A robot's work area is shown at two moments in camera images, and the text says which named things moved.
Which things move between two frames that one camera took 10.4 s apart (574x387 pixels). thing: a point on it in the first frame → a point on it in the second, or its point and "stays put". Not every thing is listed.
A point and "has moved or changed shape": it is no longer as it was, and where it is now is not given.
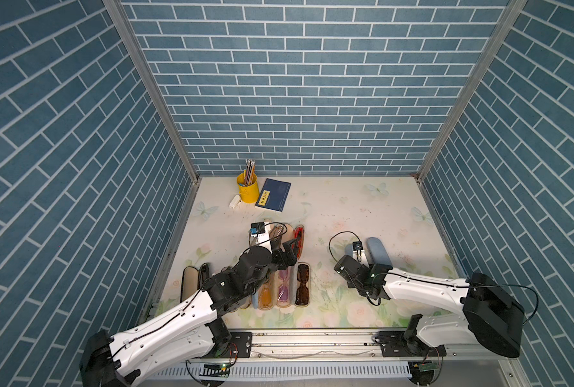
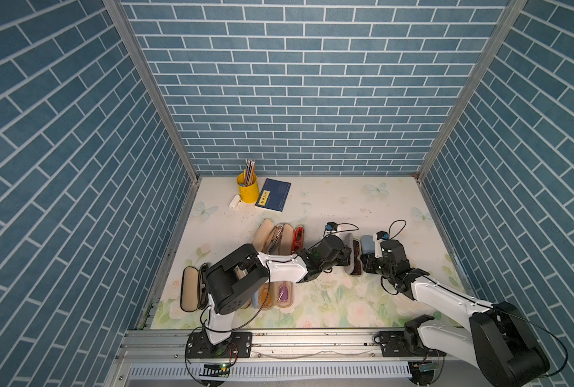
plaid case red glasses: [298, 234] stays put
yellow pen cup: [248, 193] stays put
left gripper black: [289, 258] → [343, 252]
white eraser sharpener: [235, 201] stays put
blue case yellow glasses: [349, 249] has moved or changed shape
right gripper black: [369, 269] → [367, 265]
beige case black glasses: [193, 280] stays put
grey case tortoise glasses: [302, 288] has moved or changed shape
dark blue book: [273, 195] stays put
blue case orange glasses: [264, 298] stays put
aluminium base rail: [263, 358] stays put
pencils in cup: [250, 165] stays put
